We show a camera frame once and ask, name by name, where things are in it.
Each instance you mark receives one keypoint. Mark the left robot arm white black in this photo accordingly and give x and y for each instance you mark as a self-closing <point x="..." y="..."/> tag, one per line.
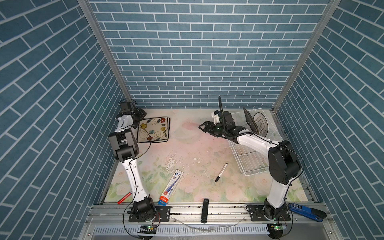
<point x="126" y="151"/>

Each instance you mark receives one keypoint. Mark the blue black crimping tool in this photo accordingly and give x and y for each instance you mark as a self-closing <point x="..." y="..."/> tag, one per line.
<point x="310" y="213"/>

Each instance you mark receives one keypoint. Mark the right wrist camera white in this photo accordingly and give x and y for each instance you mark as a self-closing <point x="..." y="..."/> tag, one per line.
<point x="216" y="115"/>

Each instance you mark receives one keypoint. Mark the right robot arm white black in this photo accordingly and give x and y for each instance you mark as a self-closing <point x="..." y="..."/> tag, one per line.
<point x="284" y="163"/>

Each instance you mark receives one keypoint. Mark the green circuit board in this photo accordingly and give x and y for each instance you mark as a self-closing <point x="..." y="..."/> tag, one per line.
<point x="147" y="230"/>
<point x="276" y="229"/>

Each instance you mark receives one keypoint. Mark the white slotted cable duct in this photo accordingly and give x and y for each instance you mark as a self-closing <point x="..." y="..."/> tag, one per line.
<point x="179" y="230"/>

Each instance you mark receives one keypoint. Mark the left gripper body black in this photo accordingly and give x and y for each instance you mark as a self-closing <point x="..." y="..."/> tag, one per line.
<point x="136" y="116"/>

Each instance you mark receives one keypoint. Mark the red marker pen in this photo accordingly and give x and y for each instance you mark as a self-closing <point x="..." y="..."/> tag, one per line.
<point x="124" y="198"/>

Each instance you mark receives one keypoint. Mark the aluminium rail frame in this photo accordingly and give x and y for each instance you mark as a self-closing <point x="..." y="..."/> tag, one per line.
<point x="298" y="228"/>

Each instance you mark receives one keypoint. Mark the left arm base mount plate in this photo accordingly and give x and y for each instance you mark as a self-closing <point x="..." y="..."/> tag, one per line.
<point x="162" y="215"/>

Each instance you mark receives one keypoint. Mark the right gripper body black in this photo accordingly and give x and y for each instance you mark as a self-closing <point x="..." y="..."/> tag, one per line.
<point x="216" y="130"/>

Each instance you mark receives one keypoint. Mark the square plate dark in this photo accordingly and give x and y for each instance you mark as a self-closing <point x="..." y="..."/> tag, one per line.
<point x="153" y="130"/>
<point x="251" y="122"/>

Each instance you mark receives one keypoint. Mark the round clear glass plate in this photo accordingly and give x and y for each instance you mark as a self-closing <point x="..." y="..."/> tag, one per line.
<point x="261" y="123"/>

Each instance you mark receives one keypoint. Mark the black remote control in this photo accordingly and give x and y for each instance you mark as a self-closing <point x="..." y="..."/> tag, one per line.
<point x="205" y="209"/>

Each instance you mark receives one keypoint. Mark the left green circuit board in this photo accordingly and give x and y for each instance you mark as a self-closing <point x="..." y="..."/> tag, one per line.
<point x="147" y="230"/>

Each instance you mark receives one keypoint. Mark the white wire dish rack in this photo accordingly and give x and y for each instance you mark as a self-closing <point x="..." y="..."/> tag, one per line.
<point x="250" y="161"/>

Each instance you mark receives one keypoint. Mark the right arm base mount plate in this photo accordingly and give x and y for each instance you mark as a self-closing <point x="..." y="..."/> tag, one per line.
<point x="260" y="213"/>

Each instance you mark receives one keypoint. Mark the black white marker pen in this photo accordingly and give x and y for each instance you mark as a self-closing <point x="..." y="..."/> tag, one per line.
<point x="221" y="172"/>

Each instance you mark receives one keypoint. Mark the right green circuit board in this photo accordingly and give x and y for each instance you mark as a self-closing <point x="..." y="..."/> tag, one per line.
<point x="276" y="229"/>

